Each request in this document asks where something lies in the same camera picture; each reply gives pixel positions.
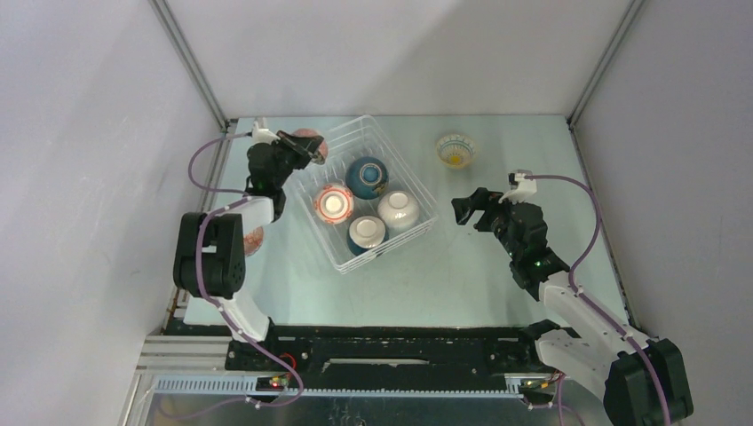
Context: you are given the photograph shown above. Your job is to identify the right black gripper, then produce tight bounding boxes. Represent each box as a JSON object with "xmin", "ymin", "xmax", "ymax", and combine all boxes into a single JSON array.
[{"xmin": 450, "ymin": 187, "xmax": 526, "ymax": 260}]

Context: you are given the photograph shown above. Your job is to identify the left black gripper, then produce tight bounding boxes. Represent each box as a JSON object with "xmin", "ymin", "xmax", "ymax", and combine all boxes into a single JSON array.
[{"xmin": 270, "ymin": 130, "xmax": 322, "ymax": 188}]

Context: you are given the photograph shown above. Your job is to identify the yellow patterned bowl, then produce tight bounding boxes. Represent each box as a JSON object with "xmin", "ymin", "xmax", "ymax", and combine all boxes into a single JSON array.
[{"xmin": 435, "ymin": 133, "xmax": 478, "ymax": 170}]

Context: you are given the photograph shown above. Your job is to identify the blue zigzag orange-inside bowl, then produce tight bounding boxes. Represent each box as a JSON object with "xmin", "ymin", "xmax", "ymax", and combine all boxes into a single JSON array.
[{"xmin": 242, "ymin": 226, "xmax": 265, "ymax": 257}]

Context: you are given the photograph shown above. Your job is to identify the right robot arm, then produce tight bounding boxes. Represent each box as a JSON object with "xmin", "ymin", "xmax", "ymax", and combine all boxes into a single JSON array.
[{"xmin": 451, "ymin": 187, "xmax": 694, "ymax": 425}]

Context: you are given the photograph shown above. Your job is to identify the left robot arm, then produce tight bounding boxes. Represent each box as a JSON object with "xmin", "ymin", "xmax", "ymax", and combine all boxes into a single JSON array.
[{"xmin": 172, "ymin": 129, "xmax": 327, "ymax": 370}]

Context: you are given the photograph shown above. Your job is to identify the white bowl red rings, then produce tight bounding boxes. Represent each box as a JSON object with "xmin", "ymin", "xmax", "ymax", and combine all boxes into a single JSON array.
[{"xmin": 313, "ymin": 183, "xmax": 356, "ymax": 226}]

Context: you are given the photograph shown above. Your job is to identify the dark teal bowl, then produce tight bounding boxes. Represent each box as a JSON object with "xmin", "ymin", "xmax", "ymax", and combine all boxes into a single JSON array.
[{"xmin": 345, "ymin": 156, "xmax": 389, "ymax": 200}]

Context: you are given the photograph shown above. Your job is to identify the plain white bowl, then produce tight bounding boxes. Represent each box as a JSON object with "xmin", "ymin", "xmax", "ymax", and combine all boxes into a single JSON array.
[{"xmin": 377, "ymin": 191, "xmax": 420, "ymax": 232}]

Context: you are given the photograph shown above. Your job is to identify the white and navy bowl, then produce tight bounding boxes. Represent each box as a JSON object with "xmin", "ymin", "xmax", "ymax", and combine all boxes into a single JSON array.
[{"xmin": 346, "ymin": 216, "xmax": 389, "ymax": 256}]

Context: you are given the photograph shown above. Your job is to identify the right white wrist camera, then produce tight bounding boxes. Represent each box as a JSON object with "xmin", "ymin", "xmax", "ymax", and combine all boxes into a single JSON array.
[{"xmin": 498, "ymin": 170, "xmax": 537, "ymax": 204}]

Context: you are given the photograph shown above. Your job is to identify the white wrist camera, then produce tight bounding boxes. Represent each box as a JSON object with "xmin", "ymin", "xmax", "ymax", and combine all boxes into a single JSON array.
[
  {"xmin": 498, "ymin": 170, "xmax": 537, "ymax": 204},
  {"xmin": 250, "ymin": 117, "xmax": 280, "ymax": 145}
]

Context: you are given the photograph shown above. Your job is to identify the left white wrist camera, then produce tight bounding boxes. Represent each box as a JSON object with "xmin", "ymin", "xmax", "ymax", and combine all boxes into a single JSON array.
[{"xmin": 250, "ymin": 117, "xmax": 280, "ymax": 145}]

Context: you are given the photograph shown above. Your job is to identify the white wire dish rack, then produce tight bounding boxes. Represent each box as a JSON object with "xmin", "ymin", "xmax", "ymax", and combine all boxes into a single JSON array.
[{"xmin": 292, "ymin": 115, "xmax": 437, "ymax": 273}]

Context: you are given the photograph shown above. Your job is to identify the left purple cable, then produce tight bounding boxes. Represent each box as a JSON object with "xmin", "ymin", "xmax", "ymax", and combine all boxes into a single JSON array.
[{"xmin": 154, "ymin": 131, "xmax": 305, "ymax": 413}]

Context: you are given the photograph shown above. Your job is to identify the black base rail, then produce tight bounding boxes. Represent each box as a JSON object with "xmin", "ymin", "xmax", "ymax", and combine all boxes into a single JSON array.
[{"xmin": 222, "ymin": 319, "xmax": 558, "ymax": 393}]

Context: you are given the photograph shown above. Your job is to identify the aluminium frame rail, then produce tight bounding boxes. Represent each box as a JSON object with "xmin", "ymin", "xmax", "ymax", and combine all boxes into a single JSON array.
[{"xmin": 147, "ymin": 0, "xmax": 230, "ymax": 130}]

